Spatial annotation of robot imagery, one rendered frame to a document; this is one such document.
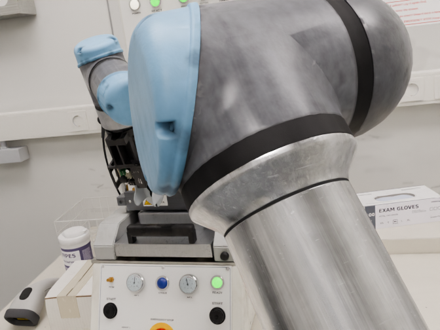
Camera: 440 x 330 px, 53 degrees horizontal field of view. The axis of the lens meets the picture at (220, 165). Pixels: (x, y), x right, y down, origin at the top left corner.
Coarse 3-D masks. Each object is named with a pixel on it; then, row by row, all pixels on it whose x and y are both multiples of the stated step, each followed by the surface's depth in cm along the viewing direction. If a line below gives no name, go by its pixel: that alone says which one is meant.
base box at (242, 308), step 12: (96, 264) 99; (96, 276) 98; (96, 288) 98; (240, 288) 89; (96, 300) 97; (240, 300) 89; (96, 312) 97; (240, 312) 88; (252, 312) 98; (96, 324) 96; (240, 324) 88
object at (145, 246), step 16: (144, 240) 96; (160, 240) 95; (176, 240) 94; (208, 240) 92; (128, 256) 96; (144, 256) 95; (160, 256) 94; (176, 256) 93; (192, 256) 92; (208, 256) 91
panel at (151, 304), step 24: (120, 264) 97; (144, 264) 95; (120, 288) 96; (144, 288) 94; (168, 288) 93; (216, 288) 90; (120, 312) 95; (144, 312) 94; (168, 312) 92; (192, 312) 91
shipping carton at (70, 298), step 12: (72, 264) 119; (84, 264) 118; (72, 276) 112; (84, 276) 112; (60, 288) 107; (72, 288) 106; (84, 288) 106; (48, 300) 104; (60, 300) 103; (72, 300) 103; (84, 300) 103; (48, 312) 105; (60, 312) 104; (72, 312) 104; (84, 312) 103; (60, 324) 105; (72, 324) 105; (84, 324) 104
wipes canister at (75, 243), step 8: (64, 232) 125; (72, 232) 125; (80, 232) 125; (88, 232) 127; (64, 240) 123; (72, 240) 123; (80, 240) 124; (88, 240) 127; (64, 248) 124; (72, 248) 124; (80, 248) 124; (88, 248) 127; (64, 256) 125; (72, 256) 124; (80, 256) 125; (88, 256) 127; (64, 264) 127
